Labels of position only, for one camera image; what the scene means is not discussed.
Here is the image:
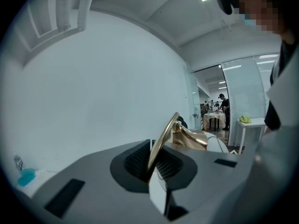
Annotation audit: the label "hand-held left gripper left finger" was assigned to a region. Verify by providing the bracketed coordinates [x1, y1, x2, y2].
[31, 139, 169, 224]

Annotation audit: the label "white ceiling air duct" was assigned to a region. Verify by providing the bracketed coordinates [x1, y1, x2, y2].
[48, 0, 98, 32]

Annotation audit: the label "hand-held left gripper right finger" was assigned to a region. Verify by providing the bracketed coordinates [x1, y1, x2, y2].
[154, 143, 255, 214]

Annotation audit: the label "glass door with handle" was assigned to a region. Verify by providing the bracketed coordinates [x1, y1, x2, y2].
[185, 63, 203, 131]

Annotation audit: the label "blue face mask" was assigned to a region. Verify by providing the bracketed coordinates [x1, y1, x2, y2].
[244, 14, 258, 27]

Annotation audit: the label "person's head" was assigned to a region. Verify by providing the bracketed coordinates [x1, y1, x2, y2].
[233, 0, 299, 43]

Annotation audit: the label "dark chair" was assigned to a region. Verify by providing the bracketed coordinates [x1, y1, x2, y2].
[177, 116, 189, 129]

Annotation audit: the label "blue crumpled cloth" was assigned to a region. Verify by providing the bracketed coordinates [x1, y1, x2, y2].
[17, 168, 36, 187]

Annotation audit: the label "person's black and white top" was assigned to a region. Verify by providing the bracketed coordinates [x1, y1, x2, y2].
[263, 30, 299, 136]

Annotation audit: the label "white table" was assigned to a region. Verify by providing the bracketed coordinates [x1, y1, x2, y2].
[235, 117, 267, 148]

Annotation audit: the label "table with beige tablecloth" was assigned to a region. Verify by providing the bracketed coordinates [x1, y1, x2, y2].
[202, 111, 227, 132]

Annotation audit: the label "white rounded seat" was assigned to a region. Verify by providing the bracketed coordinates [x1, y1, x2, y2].
[201, 131, 230, 154]

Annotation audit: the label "frosted glass partition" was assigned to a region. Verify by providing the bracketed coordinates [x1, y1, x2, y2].
[221, 53, 280, 147]

